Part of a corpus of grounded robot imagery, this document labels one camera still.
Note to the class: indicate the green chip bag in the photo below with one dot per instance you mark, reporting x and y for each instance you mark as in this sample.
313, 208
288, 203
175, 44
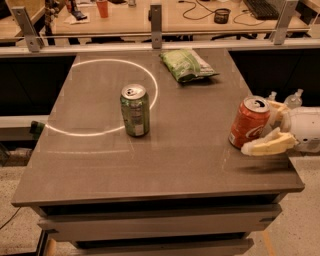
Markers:
186, 65

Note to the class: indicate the metal bracket post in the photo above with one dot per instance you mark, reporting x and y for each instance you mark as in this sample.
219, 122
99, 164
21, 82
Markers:
155, 14
32, 37
288, 10

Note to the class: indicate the orange plastic cup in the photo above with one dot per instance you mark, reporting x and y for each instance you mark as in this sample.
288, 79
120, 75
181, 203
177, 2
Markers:
102, 6

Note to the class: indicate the green soda can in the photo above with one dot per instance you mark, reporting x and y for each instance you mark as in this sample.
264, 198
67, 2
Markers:
134, 101

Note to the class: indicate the small clear bottle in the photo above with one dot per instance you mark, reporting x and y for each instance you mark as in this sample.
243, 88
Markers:
272, 96

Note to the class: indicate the black mesh cup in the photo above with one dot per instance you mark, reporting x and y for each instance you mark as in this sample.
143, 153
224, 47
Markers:
222, 15

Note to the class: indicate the grey drawer cabinet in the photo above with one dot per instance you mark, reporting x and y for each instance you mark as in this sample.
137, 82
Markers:
200, 226

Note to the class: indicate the right metal bracket post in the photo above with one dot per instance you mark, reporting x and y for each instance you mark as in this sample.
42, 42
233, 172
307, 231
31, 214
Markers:
288, 10

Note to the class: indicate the middle metal bracket post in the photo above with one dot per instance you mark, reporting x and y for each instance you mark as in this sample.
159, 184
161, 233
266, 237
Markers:
155, 14

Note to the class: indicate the red coke can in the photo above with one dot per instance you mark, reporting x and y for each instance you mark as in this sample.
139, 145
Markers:
252, 116

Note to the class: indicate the clear sanitizer bottle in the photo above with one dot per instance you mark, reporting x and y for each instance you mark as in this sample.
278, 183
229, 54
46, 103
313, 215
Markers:
294, 100

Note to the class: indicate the left metal bracket post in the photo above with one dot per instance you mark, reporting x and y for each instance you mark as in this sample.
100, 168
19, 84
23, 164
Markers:
32, 37

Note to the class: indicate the green bottle beside table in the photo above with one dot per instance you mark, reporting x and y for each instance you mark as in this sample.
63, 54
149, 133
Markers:
36, 127

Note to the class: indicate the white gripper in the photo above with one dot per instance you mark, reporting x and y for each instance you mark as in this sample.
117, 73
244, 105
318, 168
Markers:
306, 128

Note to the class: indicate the black keyboard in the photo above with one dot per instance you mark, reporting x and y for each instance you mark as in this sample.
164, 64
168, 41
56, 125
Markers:
261, 9

